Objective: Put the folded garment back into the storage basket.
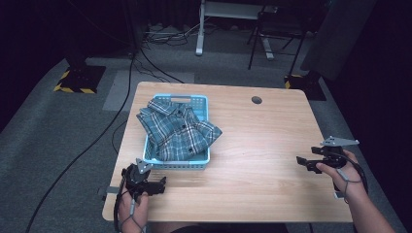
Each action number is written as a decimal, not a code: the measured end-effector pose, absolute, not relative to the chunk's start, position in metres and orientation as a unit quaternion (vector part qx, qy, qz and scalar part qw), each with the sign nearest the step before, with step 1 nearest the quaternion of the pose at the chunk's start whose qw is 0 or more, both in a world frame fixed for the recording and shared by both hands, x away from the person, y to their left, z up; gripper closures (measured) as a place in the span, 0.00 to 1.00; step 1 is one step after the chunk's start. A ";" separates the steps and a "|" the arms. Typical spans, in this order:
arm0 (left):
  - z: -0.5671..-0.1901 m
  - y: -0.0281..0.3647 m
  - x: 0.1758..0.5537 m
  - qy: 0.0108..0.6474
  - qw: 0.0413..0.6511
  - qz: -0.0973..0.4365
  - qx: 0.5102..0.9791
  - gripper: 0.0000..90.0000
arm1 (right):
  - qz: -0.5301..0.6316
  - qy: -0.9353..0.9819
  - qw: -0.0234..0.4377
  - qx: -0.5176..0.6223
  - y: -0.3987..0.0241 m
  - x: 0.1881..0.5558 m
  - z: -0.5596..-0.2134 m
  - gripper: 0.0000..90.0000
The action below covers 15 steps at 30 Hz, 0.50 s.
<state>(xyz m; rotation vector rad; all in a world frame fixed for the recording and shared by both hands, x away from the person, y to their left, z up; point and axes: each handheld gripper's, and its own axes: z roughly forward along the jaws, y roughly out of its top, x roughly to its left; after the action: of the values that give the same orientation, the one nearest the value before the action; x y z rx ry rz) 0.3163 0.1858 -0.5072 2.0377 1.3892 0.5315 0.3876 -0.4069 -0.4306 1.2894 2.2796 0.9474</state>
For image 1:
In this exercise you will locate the person's left hand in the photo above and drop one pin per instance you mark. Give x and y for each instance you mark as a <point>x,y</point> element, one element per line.
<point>132,213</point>

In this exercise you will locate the blue plaid shirt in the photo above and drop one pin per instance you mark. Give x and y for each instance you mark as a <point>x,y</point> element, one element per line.
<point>175,132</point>

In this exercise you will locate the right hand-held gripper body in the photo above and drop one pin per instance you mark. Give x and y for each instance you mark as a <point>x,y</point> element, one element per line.
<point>333,155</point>

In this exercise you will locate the grey table edge bracket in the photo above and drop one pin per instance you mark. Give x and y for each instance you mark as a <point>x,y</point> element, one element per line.
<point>110,190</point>

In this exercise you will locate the blue perforated plastic basket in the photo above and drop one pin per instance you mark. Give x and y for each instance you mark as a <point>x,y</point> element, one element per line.
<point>176,165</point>

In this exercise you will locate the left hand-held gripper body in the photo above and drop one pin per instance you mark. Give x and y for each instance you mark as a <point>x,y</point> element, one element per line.
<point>136,179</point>

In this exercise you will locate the dark grey panel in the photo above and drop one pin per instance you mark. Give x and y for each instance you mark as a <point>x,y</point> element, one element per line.
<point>336,39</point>

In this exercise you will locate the black folding chair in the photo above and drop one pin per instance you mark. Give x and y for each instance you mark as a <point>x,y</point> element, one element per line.
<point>275,32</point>

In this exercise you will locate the person's right hand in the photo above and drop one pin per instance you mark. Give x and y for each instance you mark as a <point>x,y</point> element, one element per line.
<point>346,176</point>

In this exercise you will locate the striped-edge black stand base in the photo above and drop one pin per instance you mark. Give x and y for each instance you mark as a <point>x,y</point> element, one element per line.
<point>307,85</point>
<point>81,79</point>

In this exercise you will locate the white desk frame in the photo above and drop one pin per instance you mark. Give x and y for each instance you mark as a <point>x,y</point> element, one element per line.
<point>200,39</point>

